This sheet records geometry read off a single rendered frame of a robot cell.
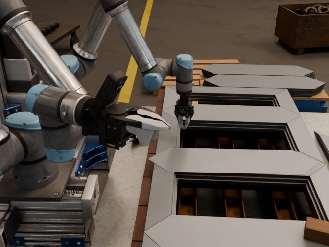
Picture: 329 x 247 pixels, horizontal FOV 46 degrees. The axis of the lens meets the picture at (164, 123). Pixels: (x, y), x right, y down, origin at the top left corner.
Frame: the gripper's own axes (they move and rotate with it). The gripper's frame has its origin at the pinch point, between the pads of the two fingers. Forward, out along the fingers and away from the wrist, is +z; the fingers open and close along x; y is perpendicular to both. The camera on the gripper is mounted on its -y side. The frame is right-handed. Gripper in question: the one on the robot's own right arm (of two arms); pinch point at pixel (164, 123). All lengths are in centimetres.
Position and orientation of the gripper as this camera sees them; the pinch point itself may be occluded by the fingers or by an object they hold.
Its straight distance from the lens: 78.8
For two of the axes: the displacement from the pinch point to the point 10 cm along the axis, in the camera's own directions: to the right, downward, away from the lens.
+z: 8.9, 2.3, -4.0
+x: -4.6, 3.2, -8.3
